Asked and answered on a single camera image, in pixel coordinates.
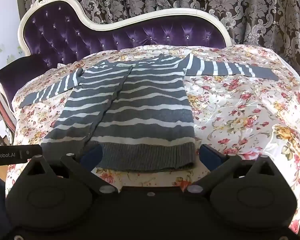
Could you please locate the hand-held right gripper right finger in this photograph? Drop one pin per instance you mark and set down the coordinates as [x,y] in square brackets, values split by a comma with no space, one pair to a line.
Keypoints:
[210,155]

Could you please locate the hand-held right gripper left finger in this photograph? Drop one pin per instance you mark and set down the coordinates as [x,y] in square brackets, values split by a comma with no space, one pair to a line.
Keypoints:
[91,155]

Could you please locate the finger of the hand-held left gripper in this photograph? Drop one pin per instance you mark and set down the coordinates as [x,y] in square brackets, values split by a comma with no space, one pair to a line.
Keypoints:
[31,152]

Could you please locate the grey white striped sweater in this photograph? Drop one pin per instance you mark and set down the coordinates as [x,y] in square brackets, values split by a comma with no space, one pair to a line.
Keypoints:
[140,110]

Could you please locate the floral blanket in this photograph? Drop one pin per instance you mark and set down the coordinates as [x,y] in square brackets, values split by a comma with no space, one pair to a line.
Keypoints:
[240,115]

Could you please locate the purple tufted headboard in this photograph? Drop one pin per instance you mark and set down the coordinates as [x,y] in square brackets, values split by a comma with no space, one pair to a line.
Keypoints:
[65,37]

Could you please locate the green wall stickers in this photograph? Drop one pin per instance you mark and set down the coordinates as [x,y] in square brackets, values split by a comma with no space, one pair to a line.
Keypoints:
[0,60]

